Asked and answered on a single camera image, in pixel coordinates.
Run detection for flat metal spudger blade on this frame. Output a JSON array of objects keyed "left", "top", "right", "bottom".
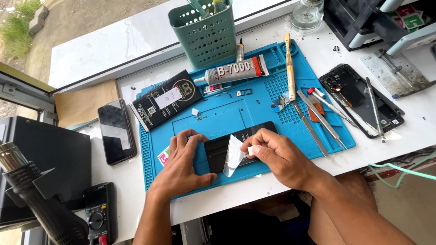
[{"left": 292, "top": 101, "right": 330, "bottom": 158}]

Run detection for silver metal tweezers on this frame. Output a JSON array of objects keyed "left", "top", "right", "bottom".
[{"left": 297, "top": 90, "right": 348, "bottom": 150}]

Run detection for clear glass bottle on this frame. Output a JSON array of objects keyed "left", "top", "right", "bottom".
[{"left": 290, "top": 0, "right": 325, "bottom": 35}]

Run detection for brown paper envelope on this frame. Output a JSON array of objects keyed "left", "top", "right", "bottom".
[{"left": 54, "top": 78, "right": 120, "bottom": 129}]

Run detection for wooden handled brush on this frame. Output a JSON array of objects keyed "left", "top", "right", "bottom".
[{"left": 284, "top": 32, "right": 296, "bottom": 102}]

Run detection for grey concrete block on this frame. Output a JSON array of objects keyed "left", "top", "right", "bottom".
[{"left": 28, "top": 6, "right": 50, "bottom": 34}]

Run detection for black drawer organizer with parts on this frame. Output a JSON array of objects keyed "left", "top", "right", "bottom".
[{"left": 323, "top": 0, "right": 436, "bottom": 57}]

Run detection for double-ended metal pry tool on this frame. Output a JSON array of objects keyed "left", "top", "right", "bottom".
[{"left": 365, "top": 76, "right": 387, "bottom": 144}]

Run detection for pink green sticker sheet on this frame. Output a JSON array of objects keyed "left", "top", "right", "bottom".
[{"left": 157, "top": 145, "right": 170, "bottom": 167}]

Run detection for green tool in basket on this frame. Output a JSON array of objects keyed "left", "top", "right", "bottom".
[{"left": 186, "top": 0, "right": 211, "bottom": 18}]

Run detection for black phone back housing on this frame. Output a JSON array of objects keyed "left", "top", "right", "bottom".
[{"left": 318, "top": 63, "right": 405, "bottom": 140}]

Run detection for black digital multimeter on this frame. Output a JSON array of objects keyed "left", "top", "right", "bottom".
[{"left": 84, "top": 182, "right": 118, "bottom": 245}]

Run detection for clear protective film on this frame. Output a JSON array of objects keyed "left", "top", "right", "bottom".
[{"left": 223, "top": 134, "right": 248, "bottom": 178}]

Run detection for black smartphone with glossy screen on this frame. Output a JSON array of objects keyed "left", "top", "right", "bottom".
[{"left": 97, "top": 98, "right": 138, "bottom": 166}]

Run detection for black patterned flat box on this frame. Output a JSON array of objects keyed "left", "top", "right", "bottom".
[{"left": 129, "top": 69, "right": 204, "bottom": 133}]

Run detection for blue silicone repair mat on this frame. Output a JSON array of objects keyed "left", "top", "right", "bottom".
[{"left": 138, "top": 39, "right": 357, "bottom": 201}]

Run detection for person's left hand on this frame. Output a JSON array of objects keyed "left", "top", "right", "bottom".
[{"left": 149, "top": 129, "right": 219, "bottom": 202}]

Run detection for metal plate with spring clamp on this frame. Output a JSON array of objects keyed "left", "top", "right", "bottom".
[{"left": 359, "top": 48, "right": 436, "bottom": 100}]

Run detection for green perforated plastic basket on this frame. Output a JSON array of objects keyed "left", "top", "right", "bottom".
[{"left": 168, "top": 0, "right": 236, "bottom": 71}]

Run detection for person's bare leg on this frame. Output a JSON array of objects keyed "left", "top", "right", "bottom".
[{"left": 307, "top": 170, "right": 379, "bottom": 245}]

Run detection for grey adhesive tube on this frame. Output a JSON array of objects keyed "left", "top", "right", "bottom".
[{"left": 194, "top": 54, "right": 270, "bottom": 86}]

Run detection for person's right hand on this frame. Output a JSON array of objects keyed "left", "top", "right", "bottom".
[{"left": 240, "top": 127, "right": 318, "bottom": 192}]

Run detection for pink white small packet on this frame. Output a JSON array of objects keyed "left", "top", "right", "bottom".
[{"left": 203, "top": 84, "right": 232, "bottom": 95}]

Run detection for orange plastic pick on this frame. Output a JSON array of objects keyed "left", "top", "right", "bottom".
[{"left": 306, "top": 95, "right": 326, "bottom": 123}]

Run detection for black hot air gun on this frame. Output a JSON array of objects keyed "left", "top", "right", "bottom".
[{"left": 0, "top": 142, "right": 90, "bottom": 245}]

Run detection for blue white printed pick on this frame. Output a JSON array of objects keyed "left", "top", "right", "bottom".
[{"left": 270, "top": 95, "right": 290, "bottom": 113}]

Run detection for red-capped precision screwdriver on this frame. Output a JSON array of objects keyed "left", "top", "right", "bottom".
[{"left": 307, "top": 87, "right": 359, "bottom": 129}]

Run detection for black equipment box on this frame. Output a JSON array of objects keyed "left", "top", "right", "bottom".
[{"left": 0, "top": 115, "right": 92, "bottom": 228}]

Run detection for green cable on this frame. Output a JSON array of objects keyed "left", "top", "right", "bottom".
[{"left": 367, "top": 151, "right": 436, "bottom": 189}]

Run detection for person's black shorts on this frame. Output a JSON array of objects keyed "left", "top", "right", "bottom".
[{"left": 204, "top": 196, "right": 312, "bottom": 245}]

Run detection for small needle-tip glue bottle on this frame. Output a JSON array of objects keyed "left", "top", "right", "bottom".
[{"left": 236, "top": 38, "right": 245, "bottom": 63}]

